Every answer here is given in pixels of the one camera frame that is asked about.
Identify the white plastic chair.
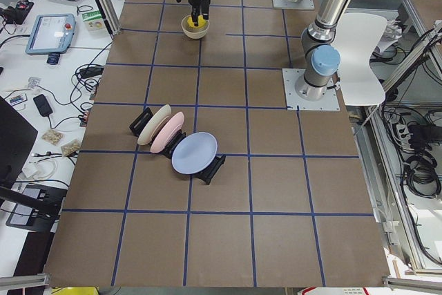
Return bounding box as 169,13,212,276
332,12,387,106

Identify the green white carton box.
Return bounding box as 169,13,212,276
81,10,105,31

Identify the yellow lemon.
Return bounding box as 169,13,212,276
186,15,208,30

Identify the white ceramic bowl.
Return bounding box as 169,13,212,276
181,15,210,39

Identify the cream plate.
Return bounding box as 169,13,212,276
137,104,172,146

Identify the black dish rack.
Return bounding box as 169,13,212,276
129,108,226,185

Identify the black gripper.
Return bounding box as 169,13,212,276
188,0,211,28

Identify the black phone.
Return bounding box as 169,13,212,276
33,94,53,117

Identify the blue teach pendant near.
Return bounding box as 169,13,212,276
26,13,76,55

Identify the pink plate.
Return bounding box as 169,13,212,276
150,111,185,153

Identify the blue plate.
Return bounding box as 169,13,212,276
171,132,218,175

